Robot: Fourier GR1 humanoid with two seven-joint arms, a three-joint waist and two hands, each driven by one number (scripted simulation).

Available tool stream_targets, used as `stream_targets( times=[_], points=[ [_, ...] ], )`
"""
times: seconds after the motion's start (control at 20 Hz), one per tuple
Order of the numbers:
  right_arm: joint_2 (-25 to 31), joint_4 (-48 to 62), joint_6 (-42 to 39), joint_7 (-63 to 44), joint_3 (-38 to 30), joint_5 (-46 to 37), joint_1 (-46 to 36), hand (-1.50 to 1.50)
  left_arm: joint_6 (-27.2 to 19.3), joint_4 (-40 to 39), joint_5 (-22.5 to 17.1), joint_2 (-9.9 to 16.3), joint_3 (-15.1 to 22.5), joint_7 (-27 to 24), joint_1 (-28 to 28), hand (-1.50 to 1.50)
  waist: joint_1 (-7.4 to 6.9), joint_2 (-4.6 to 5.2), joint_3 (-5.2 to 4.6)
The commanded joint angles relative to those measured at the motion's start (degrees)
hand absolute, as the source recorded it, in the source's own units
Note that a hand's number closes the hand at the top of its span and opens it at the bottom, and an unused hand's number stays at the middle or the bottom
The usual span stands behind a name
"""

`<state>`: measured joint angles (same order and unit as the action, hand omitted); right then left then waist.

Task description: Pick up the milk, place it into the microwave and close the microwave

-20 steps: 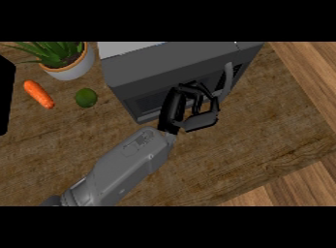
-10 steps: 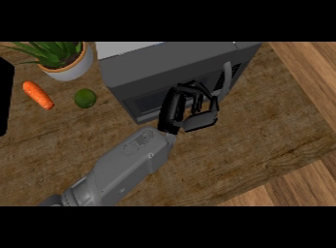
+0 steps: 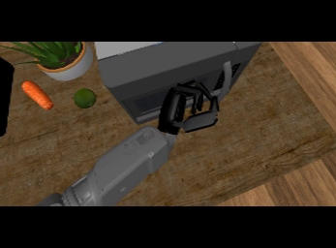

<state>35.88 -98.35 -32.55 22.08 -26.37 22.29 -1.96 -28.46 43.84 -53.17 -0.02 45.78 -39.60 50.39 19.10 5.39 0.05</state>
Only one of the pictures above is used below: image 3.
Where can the green leafy plant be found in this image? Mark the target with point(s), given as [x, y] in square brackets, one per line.
[50, 53]

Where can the white plant pot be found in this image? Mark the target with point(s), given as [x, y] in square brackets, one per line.
[73, 69]

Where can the orange carrot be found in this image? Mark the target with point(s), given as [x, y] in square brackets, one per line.
[37, 94]

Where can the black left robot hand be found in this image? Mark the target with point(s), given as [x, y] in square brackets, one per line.
[171, 109]

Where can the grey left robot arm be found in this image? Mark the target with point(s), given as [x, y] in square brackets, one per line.
[127, 161]

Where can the green lime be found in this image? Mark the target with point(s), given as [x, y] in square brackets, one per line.
[84, 98]

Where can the dark grey microwave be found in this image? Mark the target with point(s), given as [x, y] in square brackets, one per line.
[142, 74]

